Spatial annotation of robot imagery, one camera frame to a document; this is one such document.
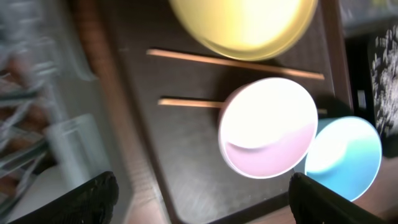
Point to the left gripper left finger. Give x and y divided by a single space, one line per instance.
90 203

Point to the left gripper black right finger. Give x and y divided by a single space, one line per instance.
312 203

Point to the light blue bowl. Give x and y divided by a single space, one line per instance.
345 156

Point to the white pink bowl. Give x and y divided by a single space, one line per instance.
266 127

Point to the rice food scraps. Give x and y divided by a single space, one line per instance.
382 53

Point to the grey plastic dishwasher rack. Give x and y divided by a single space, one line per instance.
73 141

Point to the black waste tray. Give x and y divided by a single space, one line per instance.
361 86

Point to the clear plastic waste bin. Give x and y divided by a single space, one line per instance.
363 16

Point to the dark brown serving tray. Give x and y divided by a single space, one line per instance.
194 180

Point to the lower wooden chopstick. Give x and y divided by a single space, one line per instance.
190 103

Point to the wooden chopstick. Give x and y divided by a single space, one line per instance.
234 63
190 103

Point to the upper wooden chopstick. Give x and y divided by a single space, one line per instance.
234 63

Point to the yellow round plate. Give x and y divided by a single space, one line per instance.
248 30

